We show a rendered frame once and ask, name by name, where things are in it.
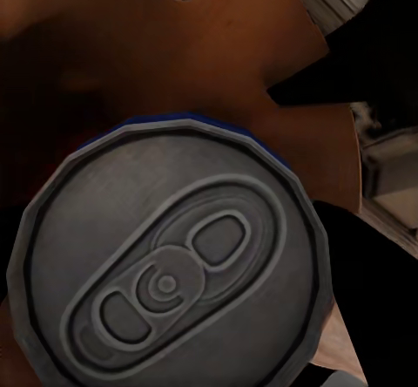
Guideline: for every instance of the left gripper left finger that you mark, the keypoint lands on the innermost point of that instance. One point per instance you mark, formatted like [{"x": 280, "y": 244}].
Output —
[{"x": 10, "y": 219}]

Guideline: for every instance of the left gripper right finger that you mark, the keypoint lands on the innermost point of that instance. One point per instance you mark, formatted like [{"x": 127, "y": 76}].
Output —
[{"x": 375, "y": 283}]

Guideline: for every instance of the trash can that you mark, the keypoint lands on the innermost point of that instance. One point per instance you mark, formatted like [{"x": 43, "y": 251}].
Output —
[{"x": 69, "y": 65}]

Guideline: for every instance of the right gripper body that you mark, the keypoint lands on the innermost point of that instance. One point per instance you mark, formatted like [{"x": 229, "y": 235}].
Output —
[{"x": 381, "y": 51}]

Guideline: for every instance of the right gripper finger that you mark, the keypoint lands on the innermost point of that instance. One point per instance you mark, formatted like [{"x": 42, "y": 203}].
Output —
[
  {"x": 327, "y": 81},
  {"x": 337, "y": 38}
]

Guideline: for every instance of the can of soda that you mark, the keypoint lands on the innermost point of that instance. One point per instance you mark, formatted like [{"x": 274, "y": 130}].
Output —
[
  {"x": 173, "y": 250},
  {"x": 29, "y": 192}
]

